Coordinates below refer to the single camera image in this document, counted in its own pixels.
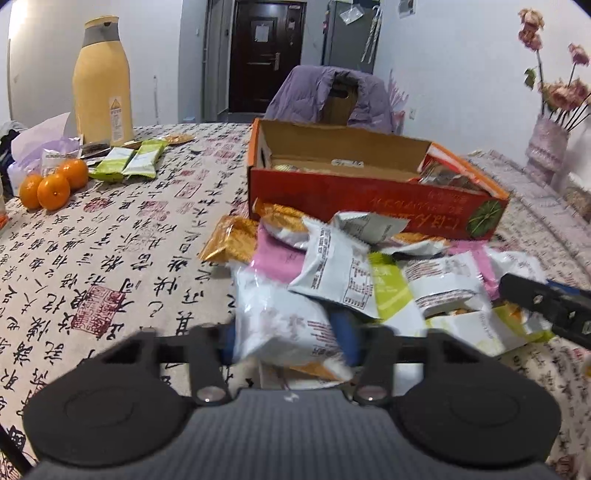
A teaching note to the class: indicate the orange cardboard box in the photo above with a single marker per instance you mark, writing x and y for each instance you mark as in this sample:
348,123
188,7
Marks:
369,203

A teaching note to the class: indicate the orange fruit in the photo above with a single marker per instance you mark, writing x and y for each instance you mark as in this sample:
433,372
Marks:
75,173
53,193
30,191

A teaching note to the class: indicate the wooden chair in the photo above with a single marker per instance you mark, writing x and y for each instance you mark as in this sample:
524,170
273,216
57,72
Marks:
341,106

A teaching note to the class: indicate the pale quilted blanket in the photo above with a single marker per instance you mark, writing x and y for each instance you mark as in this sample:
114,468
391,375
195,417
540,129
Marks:
545,217

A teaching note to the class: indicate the clear plastic bag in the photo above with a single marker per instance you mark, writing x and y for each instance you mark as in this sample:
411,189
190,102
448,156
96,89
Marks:
351,14

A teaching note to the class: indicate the colourful candy bags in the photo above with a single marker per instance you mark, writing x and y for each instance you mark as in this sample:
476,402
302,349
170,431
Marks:
450,173

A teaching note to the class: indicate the pink textured vase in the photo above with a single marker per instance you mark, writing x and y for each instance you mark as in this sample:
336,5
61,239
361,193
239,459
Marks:
547,147

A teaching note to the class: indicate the white tissue paper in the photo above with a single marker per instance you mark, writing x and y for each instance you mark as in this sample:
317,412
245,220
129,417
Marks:
46,129

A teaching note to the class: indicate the pink feather decoration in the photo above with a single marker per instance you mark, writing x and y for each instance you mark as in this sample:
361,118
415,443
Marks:
398,94

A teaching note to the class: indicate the white paper notice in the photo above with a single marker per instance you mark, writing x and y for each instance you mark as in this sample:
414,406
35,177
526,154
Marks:
262,33

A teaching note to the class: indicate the green white snack bar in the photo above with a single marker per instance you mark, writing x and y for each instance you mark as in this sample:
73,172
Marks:
111,164
145,159

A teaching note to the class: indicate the yellow thermos bottle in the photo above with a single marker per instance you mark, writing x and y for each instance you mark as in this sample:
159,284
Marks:
101,92

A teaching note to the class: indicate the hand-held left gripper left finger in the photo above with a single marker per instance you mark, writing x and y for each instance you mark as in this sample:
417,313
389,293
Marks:
226,344

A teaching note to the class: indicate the purple padded jacket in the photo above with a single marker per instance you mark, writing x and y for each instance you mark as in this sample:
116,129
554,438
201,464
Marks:
295,97

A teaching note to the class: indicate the dried pink roses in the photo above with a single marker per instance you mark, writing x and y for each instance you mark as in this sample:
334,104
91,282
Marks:
561,94

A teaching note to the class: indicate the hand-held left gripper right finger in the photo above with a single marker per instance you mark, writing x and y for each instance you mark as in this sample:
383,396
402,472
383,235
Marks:
345,339

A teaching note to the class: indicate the grey fridge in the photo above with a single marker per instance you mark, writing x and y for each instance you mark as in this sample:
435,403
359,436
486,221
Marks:
346,41

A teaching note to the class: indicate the pile of snack packets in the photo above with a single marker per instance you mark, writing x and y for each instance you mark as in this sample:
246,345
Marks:
415,286

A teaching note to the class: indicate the folded umbrella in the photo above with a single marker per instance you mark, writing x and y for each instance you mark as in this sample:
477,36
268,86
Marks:
371,37

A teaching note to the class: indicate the glass interior door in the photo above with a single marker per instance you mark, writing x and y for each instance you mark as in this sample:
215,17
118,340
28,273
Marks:
217,55

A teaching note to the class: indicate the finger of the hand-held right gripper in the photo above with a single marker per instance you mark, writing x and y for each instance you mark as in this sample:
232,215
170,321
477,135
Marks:
531,297
577,295

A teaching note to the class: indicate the brown cracker sachet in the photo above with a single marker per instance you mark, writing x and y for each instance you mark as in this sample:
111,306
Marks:
178,138

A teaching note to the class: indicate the white pink-print snack bag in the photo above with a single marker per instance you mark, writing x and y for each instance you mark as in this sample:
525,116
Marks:
277,318

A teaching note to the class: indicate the dark entrance door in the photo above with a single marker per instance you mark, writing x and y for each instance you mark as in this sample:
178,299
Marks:
268,64

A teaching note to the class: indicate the white mop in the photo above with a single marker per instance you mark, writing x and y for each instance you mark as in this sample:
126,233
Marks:
155,97

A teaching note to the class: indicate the lavender plastic bag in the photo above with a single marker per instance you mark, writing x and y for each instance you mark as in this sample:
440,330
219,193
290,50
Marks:
27,159

